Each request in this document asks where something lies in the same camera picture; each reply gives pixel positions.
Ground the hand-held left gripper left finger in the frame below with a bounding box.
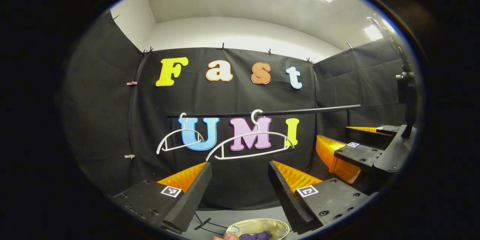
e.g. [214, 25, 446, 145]
[112, 161, 213, 233]

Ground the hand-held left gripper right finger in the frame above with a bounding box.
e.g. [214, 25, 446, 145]
[268, 160, 372, 235]

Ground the purple jacket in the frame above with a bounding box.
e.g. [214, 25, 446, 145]
[239, 231, 273, 240]

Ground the white plastic hanger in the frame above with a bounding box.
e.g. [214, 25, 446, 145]
[205, 109, 295, 161]
[156, 112, 205, 155]

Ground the black clothes rack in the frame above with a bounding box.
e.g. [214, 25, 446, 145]
[166, 104, 362, 231]

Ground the small ceiling light panel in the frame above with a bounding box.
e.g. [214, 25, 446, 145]
[363, 25, 384, 41]

